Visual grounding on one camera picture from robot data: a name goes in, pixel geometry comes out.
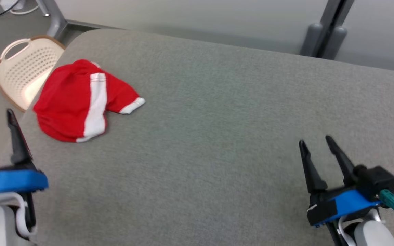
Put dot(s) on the grey cylinder post foot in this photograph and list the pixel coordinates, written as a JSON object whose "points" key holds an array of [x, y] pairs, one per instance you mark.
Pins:
{"points": [[310, 39], [333, 42]]}

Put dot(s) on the white power adapter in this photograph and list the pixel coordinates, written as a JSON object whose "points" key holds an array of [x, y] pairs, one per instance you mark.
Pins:
{"points": [[10, 4]]}

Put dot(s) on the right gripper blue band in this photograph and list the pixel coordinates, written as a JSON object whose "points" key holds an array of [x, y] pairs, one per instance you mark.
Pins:
{"points": [[340, 205]]}

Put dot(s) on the grey metal partition post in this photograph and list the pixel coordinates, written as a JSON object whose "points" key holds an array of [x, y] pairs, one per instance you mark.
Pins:
{"points": [[332, 24]]}

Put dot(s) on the cream perforated laundry basket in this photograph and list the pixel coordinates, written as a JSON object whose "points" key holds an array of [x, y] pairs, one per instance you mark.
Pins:
{"points": [[22, 71]]}

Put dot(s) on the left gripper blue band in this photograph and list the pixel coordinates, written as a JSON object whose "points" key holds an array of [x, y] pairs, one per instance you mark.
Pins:
{"points": [[9, 181]]}

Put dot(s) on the red shorts with white stripe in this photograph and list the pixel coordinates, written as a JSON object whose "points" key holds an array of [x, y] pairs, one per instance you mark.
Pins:
{"points": [[70, 106]]}

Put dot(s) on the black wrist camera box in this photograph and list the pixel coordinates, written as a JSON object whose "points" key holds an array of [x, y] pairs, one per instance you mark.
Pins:
{"points": [[378, 182]]}

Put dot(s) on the grey metal frame leg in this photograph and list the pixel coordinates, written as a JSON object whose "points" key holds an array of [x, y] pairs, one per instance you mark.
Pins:
{"points": [[55, 18]]}

